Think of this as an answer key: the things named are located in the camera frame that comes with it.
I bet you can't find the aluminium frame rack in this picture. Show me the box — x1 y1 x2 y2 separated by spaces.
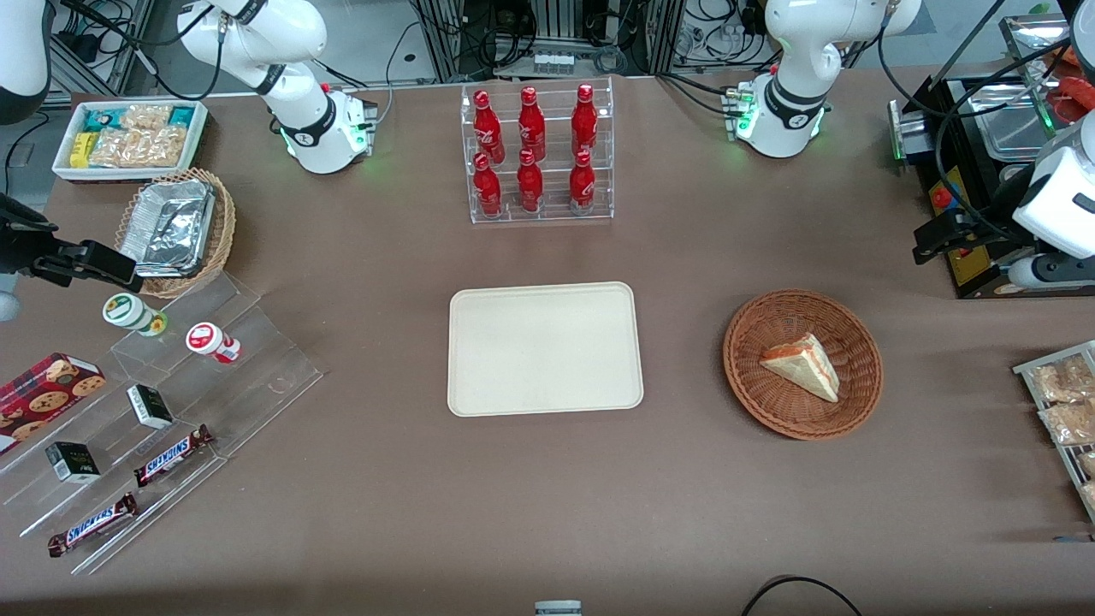
409 0 690 84

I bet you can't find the black hot food display case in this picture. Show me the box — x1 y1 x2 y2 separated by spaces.
888 13 1095 300

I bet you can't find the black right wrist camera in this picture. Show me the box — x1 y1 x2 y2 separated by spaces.
0 194 59 276

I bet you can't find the clear cracker bag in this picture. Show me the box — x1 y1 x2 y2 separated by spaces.
121 104 173 131
89 127 188 169

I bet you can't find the small black box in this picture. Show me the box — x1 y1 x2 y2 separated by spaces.
127 384 175 430
44 441 102 485

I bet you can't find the steel food pan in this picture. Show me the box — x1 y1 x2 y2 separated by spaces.
971 82 1058 163

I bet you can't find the green lid yogurt bottle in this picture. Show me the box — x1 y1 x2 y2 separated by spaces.
103 293 169 338

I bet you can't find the aluminium foil container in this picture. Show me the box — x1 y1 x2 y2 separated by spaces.
120 178 216 278

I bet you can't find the black cable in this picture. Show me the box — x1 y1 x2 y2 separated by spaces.
739 575 866 616

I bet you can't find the white plastic snack bin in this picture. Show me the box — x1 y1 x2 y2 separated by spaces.
52 99 210 184

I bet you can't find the red tartan cookie box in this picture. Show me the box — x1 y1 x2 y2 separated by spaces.
0 352 108 456

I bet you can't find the triangular sandwich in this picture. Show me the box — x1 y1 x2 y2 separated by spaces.
760 333 841 404

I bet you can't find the red cola bottle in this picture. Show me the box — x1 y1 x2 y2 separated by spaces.
517 149 546 214
473 152 504 217
518 86 548 163
473 90 506 165
569 150 597 216
571 84 600 158

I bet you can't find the brown wicker basket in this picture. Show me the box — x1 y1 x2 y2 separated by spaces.
723 289 884 441

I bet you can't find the cream plastic tray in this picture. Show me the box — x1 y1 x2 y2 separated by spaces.
447 281 645 418

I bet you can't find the light wicker basket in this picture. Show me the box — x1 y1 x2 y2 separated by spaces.
115 168 237 299

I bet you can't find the red lid yogurt bottle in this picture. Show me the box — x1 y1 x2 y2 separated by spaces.
186 322 242 365

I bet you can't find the tray of packaged crackers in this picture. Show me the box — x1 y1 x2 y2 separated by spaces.
1013 340 1095 524

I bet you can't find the clear acrylic bottle rack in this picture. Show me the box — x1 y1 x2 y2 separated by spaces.
460 75 616 226

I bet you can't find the brown Snickers bar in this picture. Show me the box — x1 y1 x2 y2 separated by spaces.
47 492 139 559
133 424 216 489

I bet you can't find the clear acrylic stepped shelf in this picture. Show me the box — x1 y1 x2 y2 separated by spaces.
0 272 325 577

